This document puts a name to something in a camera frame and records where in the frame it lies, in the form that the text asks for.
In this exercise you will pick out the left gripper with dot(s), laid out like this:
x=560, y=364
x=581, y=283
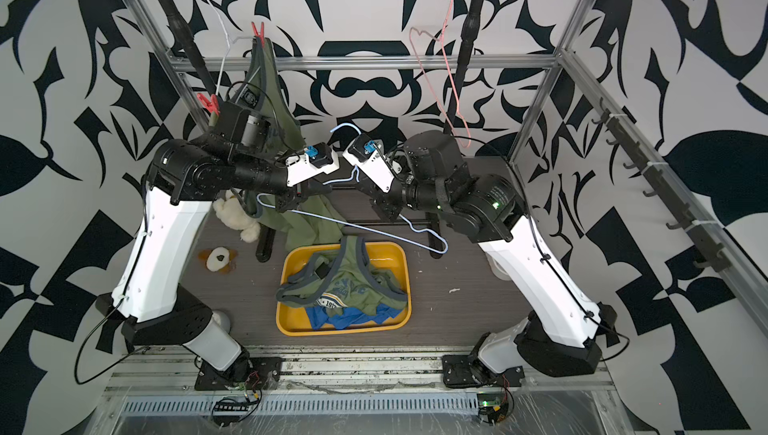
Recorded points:
x=299, y=197

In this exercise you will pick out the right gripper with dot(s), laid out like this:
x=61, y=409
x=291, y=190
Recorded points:
x=385, y=207

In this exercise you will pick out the green tank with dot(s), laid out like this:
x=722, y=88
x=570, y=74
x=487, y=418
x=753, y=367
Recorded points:
x=341, y=278
x=275, y=133

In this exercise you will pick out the blue wire hanger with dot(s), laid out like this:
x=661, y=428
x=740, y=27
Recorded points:
x=353, y=193

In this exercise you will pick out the pink wire hanger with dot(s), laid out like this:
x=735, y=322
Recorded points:
x=451, y=109

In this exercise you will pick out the blue tank top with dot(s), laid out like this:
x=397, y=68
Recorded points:
x=349, y=317

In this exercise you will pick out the red clothespin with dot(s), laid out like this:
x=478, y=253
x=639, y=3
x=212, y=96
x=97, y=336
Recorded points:
x=209, y=103
x=258, y=32

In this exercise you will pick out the white wire hanger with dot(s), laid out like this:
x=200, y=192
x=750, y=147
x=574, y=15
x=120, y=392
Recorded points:
x=240, y=96

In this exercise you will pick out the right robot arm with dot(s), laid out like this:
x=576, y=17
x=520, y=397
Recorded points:
x=559, y=337

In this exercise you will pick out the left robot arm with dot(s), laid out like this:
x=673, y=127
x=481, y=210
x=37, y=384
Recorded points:
x=245, y=149

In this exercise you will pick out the yellow plastic tray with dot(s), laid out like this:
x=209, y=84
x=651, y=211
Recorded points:
x=383, y=255

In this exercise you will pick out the white plush toy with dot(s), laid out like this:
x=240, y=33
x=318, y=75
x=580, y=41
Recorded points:
x=230, y=212

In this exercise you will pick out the brown white plush piece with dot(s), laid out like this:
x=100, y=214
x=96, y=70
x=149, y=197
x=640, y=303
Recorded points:
x=218, y=260

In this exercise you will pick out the white plastic bin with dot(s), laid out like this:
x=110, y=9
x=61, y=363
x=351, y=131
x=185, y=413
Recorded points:
x=496, y=267

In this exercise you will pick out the small circuit board left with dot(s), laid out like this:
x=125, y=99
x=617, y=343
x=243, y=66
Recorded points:
x=229, y=410

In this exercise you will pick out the small circuit board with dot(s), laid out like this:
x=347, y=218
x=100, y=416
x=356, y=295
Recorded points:
x=494, y=408
x=229, y=410

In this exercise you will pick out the small circuit board right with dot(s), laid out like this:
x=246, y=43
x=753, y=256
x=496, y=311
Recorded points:
x=494, y=408

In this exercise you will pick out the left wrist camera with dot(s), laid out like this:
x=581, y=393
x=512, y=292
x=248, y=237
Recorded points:
x=312, y=161

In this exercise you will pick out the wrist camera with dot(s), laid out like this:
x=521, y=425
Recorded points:
x=312, y=161
x=366, y=154

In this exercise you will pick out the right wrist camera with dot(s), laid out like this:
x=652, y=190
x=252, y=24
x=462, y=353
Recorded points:
x=366, y=154

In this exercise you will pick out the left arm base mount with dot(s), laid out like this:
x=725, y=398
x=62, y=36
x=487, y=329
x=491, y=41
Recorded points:
x=253, y=373

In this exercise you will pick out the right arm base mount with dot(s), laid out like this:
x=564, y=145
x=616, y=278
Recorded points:
x=463, y=371

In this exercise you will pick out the black wall hook rail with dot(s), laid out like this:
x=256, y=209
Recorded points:
x=665, y=185

